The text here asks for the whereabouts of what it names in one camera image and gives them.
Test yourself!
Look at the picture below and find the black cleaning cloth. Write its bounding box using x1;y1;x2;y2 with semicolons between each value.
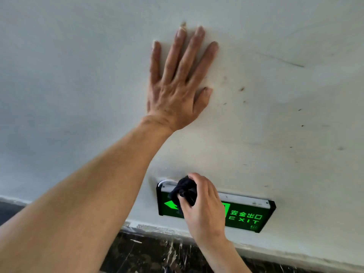
168;175;198;217

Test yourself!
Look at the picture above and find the person's left hand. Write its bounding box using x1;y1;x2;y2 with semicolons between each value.
146;25;220;133

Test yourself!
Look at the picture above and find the person's right forearm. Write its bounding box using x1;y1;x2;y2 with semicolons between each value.
196;235;252;273

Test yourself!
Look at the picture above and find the person's left forearm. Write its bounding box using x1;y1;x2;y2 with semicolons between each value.
0;115;174;273

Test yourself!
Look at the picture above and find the person's right hand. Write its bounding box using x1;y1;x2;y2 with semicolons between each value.
177;173;228;246

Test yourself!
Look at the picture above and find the green illuminated exit sign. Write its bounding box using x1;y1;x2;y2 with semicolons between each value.
155;180;277;234

